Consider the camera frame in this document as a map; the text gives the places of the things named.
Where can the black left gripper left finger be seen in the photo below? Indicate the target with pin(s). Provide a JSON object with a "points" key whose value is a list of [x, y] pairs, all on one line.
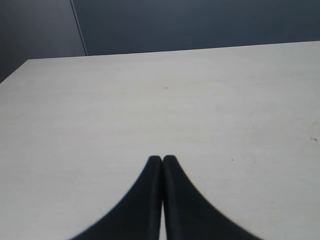
{"points": [[137, 216]]}

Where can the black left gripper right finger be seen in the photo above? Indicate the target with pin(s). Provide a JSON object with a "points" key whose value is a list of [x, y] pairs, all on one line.
{"points": [[188, 215]]}

